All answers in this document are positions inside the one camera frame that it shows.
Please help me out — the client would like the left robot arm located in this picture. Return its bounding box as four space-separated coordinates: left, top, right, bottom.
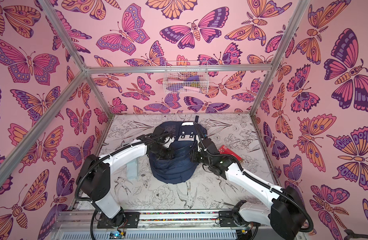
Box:
74 127 174 228

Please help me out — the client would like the white wire basket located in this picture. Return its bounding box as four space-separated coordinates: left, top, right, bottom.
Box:
162 61 210 94

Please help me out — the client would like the navy blue backpack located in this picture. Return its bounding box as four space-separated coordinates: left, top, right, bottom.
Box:
147 121 198 184

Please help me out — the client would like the red notebook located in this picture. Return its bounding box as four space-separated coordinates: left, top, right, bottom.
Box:
219 145 243 162

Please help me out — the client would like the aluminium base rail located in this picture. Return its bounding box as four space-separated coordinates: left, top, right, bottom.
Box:
51 208 308 240

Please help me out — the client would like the green circuit board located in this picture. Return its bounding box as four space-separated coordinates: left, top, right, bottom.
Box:
109 231 126 240

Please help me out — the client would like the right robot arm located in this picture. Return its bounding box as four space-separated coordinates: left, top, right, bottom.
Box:
188 122 314 240

